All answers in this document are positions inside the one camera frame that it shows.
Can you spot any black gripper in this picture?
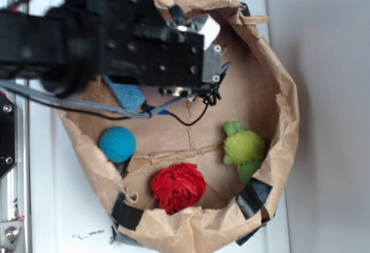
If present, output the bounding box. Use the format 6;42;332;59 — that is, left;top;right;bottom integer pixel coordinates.
65;0;223;96

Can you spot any blue sponge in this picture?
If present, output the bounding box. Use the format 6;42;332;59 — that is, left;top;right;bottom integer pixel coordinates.
102;76;146;112

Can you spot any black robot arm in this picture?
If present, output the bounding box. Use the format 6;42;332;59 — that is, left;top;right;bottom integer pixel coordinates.
1;0;222;98

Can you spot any blue textured ball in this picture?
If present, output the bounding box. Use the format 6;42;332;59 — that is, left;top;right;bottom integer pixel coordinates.
98;126;136;163

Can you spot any red crumpled paper ball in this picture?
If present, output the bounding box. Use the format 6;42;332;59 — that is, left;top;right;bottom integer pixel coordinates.
150;163;207;215

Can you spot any brown paper bag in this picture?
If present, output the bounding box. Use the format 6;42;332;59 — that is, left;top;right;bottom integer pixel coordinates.
59;0;299;252

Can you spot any green plush turtle toy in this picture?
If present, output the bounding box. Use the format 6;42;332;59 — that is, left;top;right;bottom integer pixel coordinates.
223;121;265;185

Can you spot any grey cable bundle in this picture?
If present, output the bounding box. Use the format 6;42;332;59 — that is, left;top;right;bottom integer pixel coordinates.
0;61;234;120

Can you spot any thin black wire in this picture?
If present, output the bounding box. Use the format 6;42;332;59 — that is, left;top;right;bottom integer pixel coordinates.
141;85;222;126

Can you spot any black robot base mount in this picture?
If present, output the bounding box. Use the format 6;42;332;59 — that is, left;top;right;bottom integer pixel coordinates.
0;92;16;180

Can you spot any aluminium rail frame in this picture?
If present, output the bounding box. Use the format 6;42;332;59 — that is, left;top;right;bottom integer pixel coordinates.
0;0;32;253

